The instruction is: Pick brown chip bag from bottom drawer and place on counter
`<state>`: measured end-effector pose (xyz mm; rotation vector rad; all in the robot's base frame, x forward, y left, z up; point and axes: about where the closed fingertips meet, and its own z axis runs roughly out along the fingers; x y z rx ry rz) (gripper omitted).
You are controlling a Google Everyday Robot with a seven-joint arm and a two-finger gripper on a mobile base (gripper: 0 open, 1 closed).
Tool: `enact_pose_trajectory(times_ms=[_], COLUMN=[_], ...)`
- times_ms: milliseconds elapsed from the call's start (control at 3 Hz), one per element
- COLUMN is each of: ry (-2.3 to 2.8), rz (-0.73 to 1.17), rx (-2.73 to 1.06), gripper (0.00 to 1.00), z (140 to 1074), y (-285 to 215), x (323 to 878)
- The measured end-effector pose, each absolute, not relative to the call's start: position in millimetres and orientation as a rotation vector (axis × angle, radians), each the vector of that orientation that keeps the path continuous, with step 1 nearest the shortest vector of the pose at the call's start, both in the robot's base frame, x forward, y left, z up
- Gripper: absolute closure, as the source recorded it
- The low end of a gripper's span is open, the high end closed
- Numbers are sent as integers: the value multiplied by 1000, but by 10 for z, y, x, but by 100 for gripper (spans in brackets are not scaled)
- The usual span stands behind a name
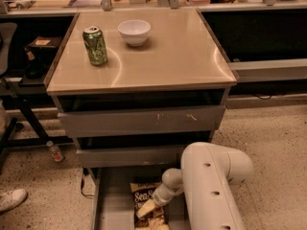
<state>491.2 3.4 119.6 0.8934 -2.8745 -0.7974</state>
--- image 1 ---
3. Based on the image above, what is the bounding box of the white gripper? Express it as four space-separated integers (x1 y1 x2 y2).
136 168 183 219

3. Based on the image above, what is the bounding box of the brown sea salt chip bag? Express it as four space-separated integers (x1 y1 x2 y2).
130 180 170 230

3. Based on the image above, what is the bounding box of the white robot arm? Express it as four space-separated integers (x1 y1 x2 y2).
136 142 254 230

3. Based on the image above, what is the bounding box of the grey open bottom drawer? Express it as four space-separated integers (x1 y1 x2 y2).
90 165 209 230

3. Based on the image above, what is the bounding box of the grey middle drawer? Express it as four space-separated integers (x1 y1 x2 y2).
77 145 185 168

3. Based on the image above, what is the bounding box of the grey top drawer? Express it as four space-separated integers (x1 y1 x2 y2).
59 105 225 138

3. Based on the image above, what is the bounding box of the grey drawer cabinet with counter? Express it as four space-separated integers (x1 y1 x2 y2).
43 7 240 177

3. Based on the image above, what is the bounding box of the small plastic bottle on floor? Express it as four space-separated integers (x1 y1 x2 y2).
46 141 64 162

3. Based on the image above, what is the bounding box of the white sneaker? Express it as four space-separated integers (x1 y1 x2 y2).
0 189 28 212

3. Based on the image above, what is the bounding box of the white ceramic bowl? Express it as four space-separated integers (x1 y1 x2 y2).
118 19 152 47

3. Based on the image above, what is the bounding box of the green soda can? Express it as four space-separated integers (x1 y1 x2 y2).
83 26 107 65

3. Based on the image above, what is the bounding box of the black box with label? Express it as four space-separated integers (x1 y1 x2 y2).
27 36 62 59

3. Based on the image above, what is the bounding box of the black cable on floor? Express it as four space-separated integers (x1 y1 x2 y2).
80 168 96 199

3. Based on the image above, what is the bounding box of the grey metal shelf rail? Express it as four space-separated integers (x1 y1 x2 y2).
229 58 307 83

